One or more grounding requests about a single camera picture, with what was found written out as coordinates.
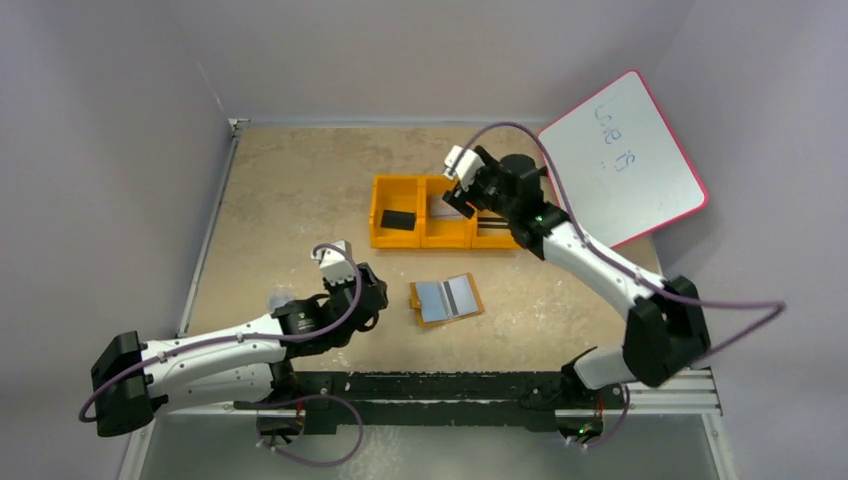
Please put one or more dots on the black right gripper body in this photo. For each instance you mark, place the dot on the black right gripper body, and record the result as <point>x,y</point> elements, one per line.
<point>473,196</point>

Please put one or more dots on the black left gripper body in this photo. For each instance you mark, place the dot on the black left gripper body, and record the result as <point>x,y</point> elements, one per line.
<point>366,297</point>

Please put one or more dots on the grey striped credit card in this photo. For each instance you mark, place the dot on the grey striped credit card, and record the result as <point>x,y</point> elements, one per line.
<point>460,299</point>

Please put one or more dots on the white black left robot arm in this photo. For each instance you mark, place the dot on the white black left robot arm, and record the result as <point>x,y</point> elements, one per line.
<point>134,382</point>

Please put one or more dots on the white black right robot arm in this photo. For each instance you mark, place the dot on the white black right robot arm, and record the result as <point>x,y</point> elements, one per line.
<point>665,330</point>

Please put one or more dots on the silver striped card middle bin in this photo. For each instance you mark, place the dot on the silver striped card middle bin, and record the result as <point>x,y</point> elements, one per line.
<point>439,209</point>

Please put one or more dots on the black card in bin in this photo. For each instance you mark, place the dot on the black card in bin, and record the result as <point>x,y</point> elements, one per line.
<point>398,220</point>

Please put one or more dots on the yellow plastic sorting bin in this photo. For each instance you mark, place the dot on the yellow plastic sorting bin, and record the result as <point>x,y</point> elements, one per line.
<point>410,193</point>

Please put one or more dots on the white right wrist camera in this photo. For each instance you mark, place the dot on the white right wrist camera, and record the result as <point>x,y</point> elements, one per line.
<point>462,165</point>

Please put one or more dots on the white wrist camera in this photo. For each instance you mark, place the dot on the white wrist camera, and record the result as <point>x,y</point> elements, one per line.
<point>333,262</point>
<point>462,165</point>

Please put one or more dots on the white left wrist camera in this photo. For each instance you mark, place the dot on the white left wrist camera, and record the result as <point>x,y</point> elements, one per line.
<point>333,262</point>

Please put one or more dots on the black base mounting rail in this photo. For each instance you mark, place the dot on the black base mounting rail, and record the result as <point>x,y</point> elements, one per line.
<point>537,401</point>

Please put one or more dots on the white board with pink frame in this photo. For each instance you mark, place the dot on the white board with pink frame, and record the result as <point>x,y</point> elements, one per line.
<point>620,164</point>

